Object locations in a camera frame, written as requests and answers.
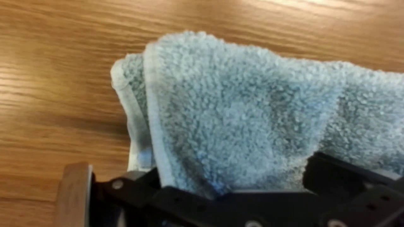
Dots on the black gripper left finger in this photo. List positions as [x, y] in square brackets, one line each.
[126, 202]

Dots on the light blue terry towel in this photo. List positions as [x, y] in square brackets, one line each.
[235, 108]

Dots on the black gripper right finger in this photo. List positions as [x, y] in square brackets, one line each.
[354, 193]

